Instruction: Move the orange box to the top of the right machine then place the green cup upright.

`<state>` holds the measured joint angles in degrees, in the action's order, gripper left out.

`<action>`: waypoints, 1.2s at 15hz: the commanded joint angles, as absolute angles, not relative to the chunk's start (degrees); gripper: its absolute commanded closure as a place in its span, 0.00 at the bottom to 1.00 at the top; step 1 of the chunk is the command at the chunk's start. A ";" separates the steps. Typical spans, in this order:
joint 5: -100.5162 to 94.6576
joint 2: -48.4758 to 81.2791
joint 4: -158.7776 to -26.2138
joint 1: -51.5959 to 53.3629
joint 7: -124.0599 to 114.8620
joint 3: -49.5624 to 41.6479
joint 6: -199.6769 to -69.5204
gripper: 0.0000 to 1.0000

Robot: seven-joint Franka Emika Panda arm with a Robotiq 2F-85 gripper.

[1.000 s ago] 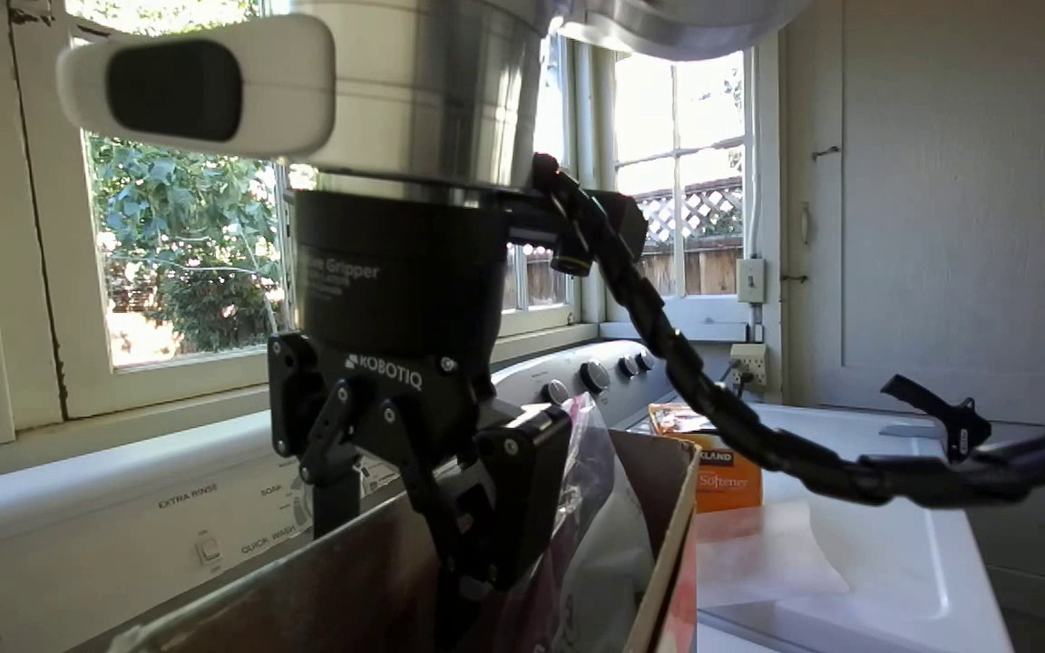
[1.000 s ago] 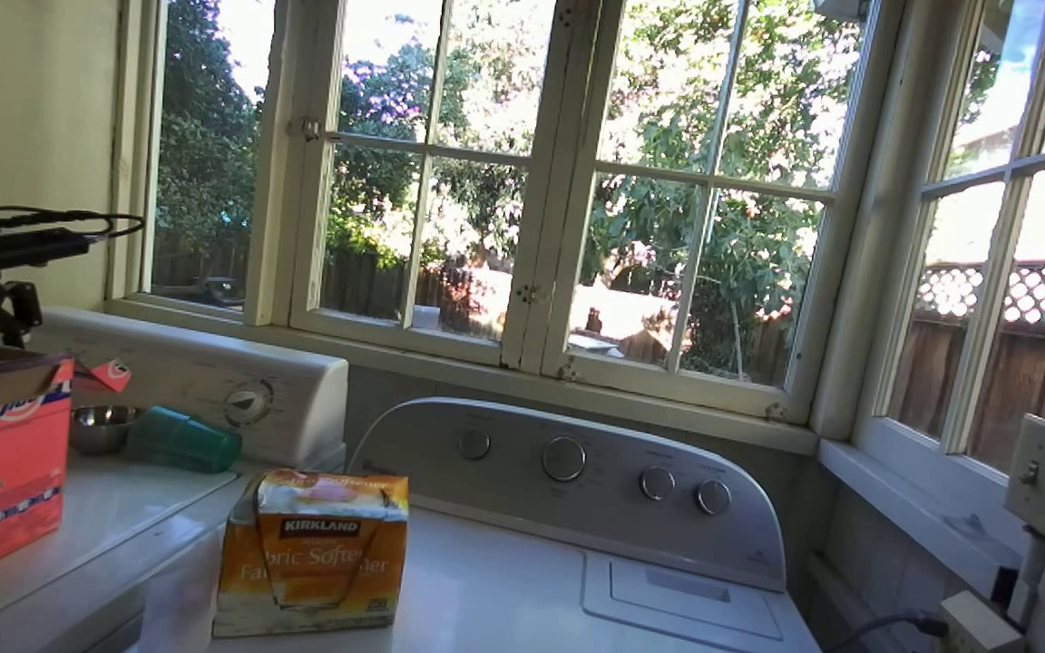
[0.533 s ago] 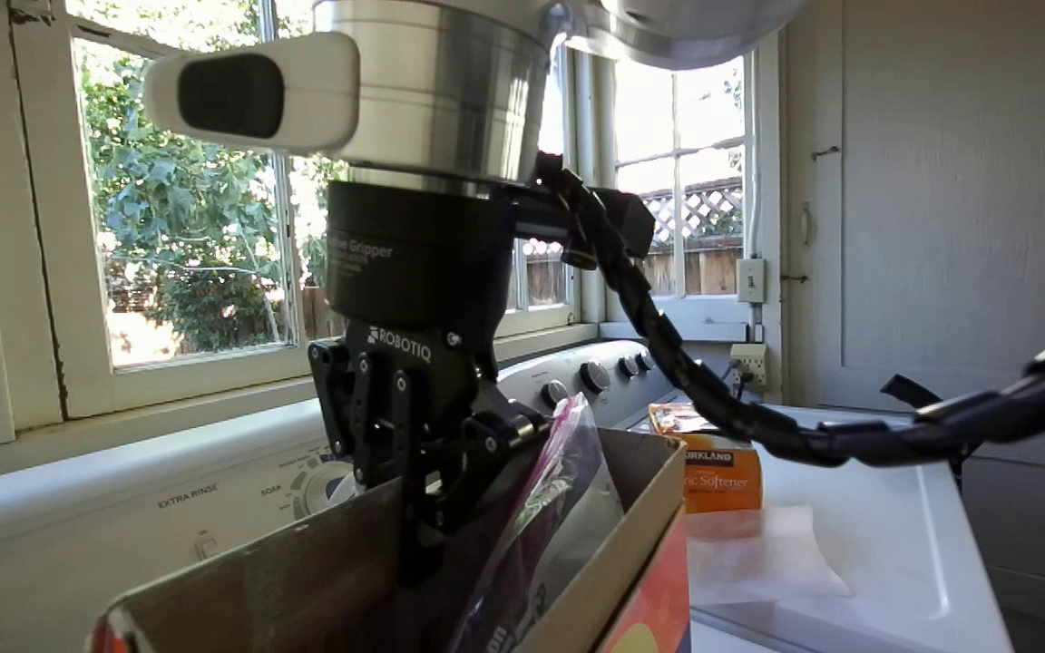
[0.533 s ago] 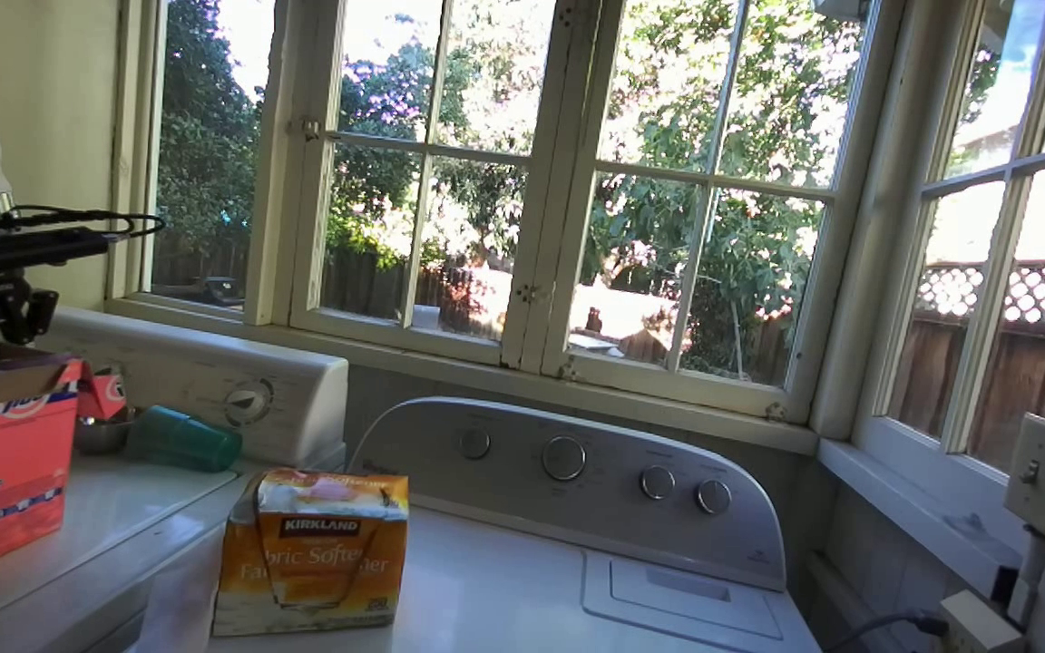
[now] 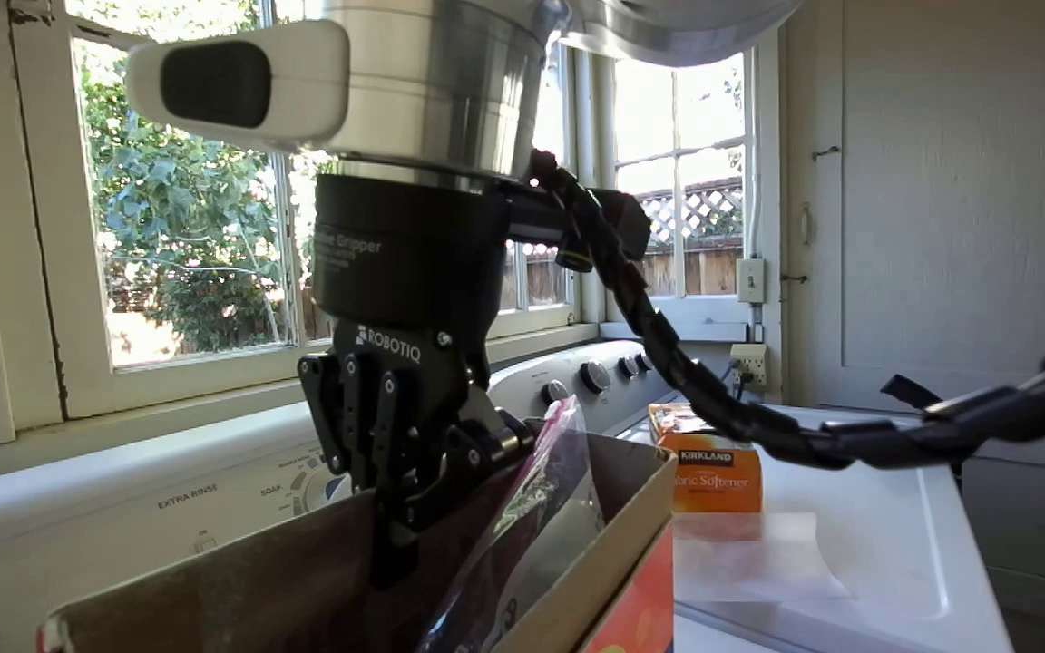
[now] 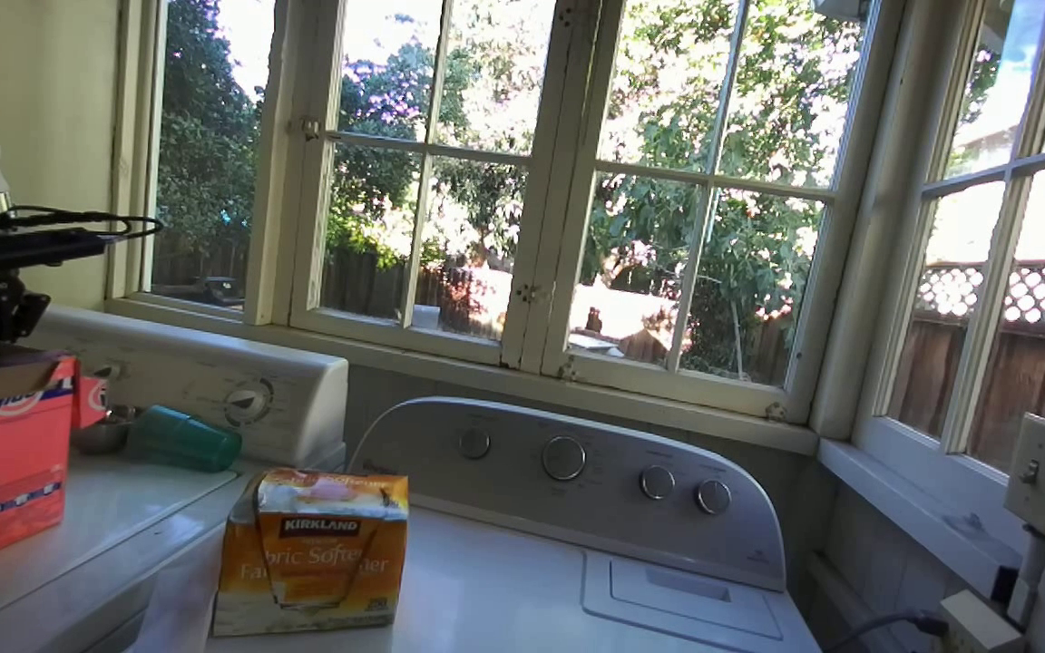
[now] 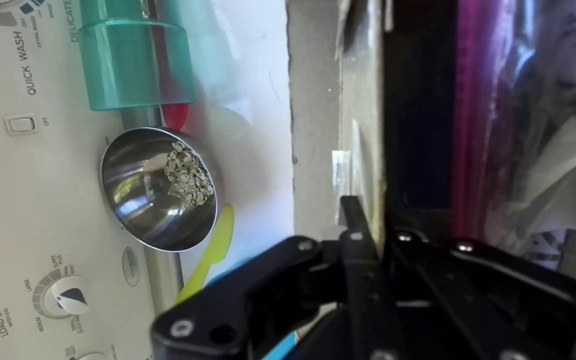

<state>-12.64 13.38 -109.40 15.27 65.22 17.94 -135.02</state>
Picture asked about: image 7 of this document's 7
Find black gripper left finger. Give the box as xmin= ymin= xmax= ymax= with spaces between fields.
xmin=150 ymin=195 xmax=403 ymax=360

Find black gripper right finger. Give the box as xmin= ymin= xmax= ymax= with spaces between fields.
xmin=383 ymin=226 xmax=576 ymax=360

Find green translucent plastic cup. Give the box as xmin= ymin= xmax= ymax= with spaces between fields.
xmin=75 ymin=0 xmax=197 ymax=114

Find white washing machine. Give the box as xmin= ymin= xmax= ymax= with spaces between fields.
xmin=0 ymin=0 xmax=296 ymax=360

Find yellow-green plastic spoon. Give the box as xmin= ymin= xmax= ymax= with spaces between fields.
xmin=173 ymin=202 xmax=235 ymax=307

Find oat flakes in bowl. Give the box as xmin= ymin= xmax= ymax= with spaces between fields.
xmin=161 ymin=140 xmax=217 ymax=208

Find small steel bowl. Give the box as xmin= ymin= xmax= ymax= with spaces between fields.
xmin=98 ymin=126 xmax=221 ymax=254

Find pink utensil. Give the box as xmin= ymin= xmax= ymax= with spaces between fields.
xmin=159 ymin=103 xmax=194 ymax=132

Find small washer knob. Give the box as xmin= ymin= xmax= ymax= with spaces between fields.
xmin=32 ymin=266 xmax=94 ymax=320

